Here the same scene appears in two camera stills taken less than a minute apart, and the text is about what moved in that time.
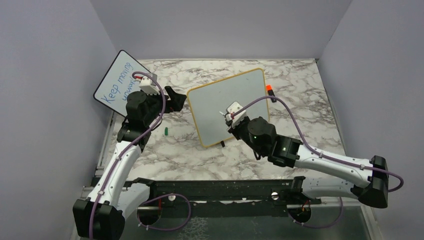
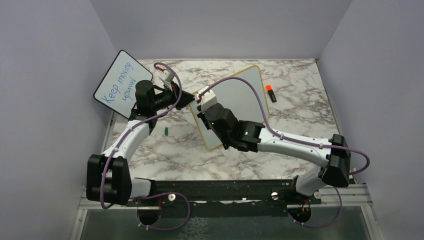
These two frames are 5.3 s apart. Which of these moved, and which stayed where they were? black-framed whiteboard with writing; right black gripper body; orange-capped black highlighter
Moved: right black gripper body
Stayed: orange-capped black highlighter; black-framed whiteboard with writing
